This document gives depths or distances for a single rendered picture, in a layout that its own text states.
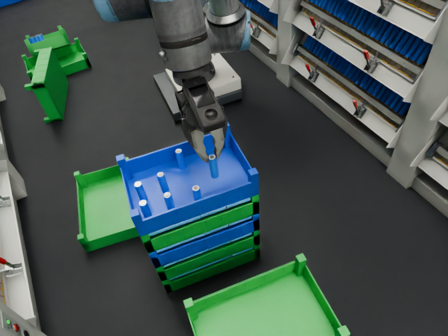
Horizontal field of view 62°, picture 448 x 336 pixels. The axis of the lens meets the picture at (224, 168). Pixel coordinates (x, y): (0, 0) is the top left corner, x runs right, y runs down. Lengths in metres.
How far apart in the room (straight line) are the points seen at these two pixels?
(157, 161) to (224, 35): 0.68
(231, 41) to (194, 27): 0.84
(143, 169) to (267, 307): 0.47
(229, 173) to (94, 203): 0.63
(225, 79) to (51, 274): 1.00
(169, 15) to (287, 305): 0.68
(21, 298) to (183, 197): 0.50
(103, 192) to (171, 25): 0.88
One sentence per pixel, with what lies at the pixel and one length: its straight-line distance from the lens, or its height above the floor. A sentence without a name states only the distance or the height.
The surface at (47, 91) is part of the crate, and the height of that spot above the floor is 0.16.
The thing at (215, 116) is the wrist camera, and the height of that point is 0.61.
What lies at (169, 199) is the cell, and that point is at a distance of 0.85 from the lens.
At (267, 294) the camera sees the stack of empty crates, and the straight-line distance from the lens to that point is 0.95.
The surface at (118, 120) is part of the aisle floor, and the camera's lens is 1.72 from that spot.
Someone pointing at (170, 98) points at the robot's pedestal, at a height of 0.06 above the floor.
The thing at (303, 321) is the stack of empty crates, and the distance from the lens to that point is 0.94.
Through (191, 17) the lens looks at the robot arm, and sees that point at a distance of 0.68.
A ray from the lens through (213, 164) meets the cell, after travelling 0.81.
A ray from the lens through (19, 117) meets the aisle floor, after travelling 1.98.
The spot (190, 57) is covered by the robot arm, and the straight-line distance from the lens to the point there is 0.69.
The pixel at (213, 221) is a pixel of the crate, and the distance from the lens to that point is 0.93.
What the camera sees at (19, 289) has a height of 0.15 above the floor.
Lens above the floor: 1.04
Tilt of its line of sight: 48 degrees down
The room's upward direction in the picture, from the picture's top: 7 degrees counter-clockwise
